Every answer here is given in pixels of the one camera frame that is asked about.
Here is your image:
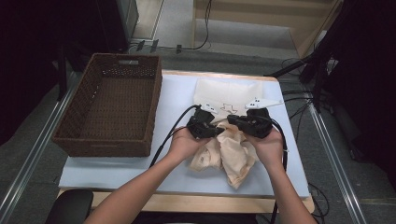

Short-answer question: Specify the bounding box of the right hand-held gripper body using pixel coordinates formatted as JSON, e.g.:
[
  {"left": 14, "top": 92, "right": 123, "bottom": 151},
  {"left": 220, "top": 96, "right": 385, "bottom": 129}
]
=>
[{"left": 242, "top": 97, "right": 284, "bottom": 140}]

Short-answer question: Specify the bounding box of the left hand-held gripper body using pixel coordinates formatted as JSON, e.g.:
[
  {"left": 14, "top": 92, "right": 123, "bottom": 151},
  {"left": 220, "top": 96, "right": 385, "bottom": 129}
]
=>
[{"left": 186, "top": 104, "right": 219, "bottom": 140}]

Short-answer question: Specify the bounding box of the white drawstring bag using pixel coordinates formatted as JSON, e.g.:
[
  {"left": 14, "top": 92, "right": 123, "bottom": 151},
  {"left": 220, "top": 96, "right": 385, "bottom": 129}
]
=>
[{"left": 192, "top": 77, "right": 264, "bottom": 124}]

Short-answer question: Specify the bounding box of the peach cloth garment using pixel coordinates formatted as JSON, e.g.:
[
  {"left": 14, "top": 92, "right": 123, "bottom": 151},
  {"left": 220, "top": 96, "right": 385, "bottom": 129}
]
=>
[{"left": 189, "top": 119, "right": 260, "bottom": 190}]

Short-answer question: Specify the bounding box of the brown wicker basket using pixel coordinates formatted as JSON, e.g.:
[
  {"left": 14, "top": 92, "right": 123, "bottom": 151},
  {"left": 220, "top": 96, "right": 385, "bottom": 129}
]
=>
[{"left": 51, "top": 52, "right": 163, "bottom": 158}]

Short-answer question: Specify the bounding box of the person's left hand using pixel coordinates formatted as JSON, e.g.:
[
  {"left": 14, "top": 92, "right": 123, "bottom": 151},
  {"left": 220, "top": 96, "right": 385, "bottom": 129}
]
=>
[{"left": 167, "top": 125, "right": 213, "bottom": 166}]

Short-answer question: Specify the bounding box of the person's right hand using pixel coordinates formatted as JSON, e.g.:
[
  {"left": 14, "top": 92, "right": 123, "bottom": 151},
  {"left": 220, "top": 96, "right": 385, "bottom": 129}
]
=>
[{"left": 243, "top": 126, "right": 287, "bottom": 172}]

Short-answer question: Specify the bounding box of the light blue table cover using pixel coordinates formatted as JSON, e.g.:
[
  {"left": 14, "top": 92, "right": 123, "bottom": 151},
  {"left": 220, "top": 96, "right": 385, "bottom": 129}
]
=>
[{"left": 58, "top": 73, "right": 311, "bottom": 199}]

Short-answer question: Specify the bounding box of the black tripod stand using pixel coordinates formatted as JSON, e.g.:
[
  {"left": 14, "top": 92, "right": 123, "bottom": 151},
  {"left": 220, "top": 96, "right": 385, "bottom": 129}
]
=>
[{"left": 263, "top": 0, "right": 357, "bottom": 114}]

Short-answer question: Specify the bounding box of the wooden step platform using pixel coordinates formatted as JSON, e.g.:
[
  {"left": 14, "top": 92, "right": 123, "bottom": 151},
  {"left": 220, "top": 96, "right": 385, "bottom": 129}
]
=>
[{"left": 191, "top": 0, "right": 344, "bottom": 59}]

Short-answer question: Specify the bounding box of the dark curtain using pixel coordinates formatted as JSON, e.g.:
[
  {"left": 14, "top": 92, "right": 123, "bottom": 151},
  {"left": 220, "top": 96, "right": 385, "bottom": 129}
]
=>
[
  {"left": 0, "top": 0, "right": 106, "bottom": 147},
  {"left": 323, "top": 0, "right": 396, "bottom": 183}
]

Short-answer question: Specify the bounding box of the dark cabinet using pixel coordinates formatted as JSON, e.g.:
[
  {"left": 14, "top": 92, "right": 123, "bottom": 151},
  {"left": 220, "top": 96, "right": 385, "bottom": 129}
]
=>
[{"left": 95, "top": 0, "right": 140, "bottom": 54}]

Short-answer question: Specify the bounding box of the black chair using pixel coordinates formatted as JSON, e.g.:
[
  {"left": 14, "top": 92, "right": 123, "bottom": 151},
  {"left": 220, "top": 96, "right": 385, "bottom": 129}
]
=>
[{"left": 45, "top": 189, "right": 94, "bottom": 224}]

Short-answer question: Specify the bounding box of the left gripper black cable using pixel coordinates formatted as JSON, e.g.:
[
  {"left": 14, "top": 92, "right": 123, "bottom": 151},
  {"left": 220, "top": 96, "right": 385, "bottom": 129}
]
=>
[{"left": 148, "top": 105, "right": 203, "bottom": 169}]

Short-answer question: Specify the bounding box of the thin black floor cable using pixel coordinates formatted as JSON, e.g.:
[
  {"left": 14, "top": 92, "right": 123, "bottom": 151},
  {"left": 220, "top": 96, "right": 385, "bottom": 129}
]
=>
[
  {"left": 283, "top": 96, "right": 314, "bottom": 104},
  {"left": 281, "top": 89, "right": 313, "bottom": 96}
]

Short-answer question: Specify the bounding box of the metal floor rail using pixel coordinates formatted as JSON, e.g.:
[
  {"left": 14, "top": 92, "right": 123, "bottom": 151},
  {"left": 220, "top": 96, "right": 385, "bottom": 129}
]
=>
[
  {"left": 0, "top": 72, "right": 83, "bottom": 224},
  {"left": 305, "top": 98, "right": 369, "bottom": 224}
]

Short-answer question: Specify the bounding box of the looped black floor cable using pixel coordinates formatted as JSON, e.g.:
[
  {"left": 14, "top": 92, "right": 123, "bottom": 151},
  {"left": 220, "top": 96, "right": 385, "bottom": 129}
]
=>
[{"left": 307, "top": 182, "right": 331, "bottom": 219}]

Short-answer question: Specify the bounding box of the black stand post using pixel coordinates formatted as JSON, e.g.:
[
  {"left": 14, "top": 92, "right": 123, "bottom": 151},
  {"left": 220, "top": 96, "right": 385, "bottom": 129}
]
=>
[{"left": 55, "top": 40, "right": 68, "bottom": 102}]

